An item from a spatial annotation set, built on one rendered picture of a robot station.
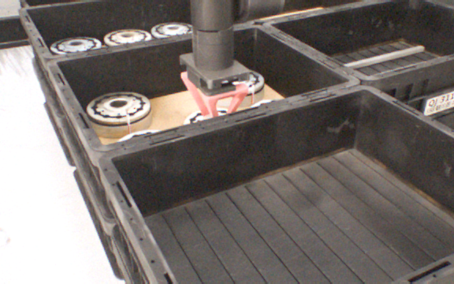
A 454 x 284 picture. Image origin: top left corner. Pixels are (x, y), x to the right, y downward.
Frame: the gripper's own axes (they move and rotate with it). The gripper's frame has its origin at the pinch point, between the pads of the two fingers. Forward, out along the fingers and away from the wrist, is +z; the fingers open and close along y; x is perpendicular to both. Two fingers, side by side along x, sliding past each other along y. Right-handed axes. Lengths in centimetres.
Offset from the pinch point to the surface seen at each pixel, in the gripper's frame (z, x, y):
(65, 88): -6.1, 19.6, 8.0
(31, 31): -6.6, 20.0, 33.9
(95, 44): 0.5, 7.6, 42.1
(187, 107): 3.9, -0.5, 12.2
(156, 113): 3.8, 5.1, 12.8
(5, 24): 27, 20, 155
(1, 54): 15, 25, 88
